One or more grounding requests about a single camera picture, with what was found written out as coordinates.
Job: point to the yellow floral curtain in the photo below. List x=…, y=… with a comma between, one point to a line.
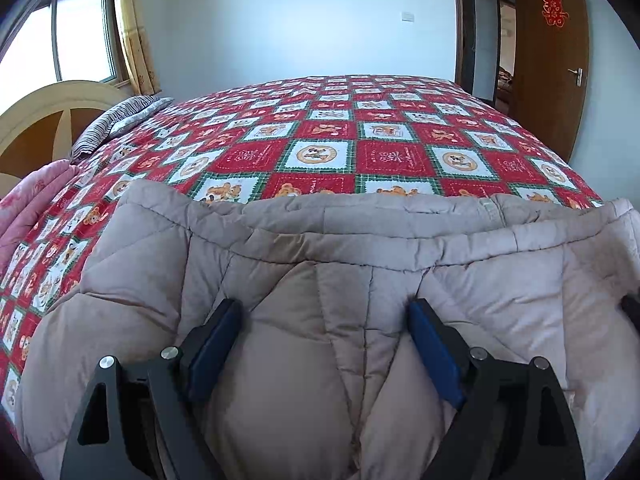
x=135, y=35

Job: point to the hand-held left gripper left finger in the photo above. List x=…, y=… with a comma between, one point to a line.
x=215, y=350

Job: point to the red paper door decoration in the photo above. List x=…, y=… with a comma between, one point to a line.
x=555, y=10

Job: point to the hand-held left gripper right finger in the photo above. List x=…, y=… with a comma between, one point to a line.
x=435, y=355

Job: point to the pale pink quilted jacket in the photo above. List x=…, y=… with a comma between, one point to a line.
x=310, y=320

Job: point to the red checkered printed bedspread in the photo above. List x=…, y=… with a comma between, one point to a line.
x=350, y=125

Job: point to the cream and wood headboard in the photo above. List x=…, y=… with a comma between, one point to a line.
x=45, y=125

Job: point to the white wall switch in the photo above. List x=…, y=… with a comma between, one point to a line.
x=408, y=16

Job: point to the brown wooden door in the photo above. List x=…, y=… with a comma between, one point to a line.
x=545, y=90

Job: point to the pink folded blanket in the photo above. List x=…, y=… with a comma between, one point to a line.
x=27, y=205

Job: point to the striped pillow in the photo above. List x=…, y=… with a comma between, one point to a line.
x=117, y=120

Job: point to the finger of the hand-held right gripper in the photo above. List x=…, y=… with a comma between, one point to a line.
x=632, y=312

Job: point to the brown door frame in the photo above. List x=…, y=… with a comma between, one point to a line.
x=456, y=25

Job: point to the window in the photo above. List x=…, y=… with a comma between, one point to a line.
x=75, y=35

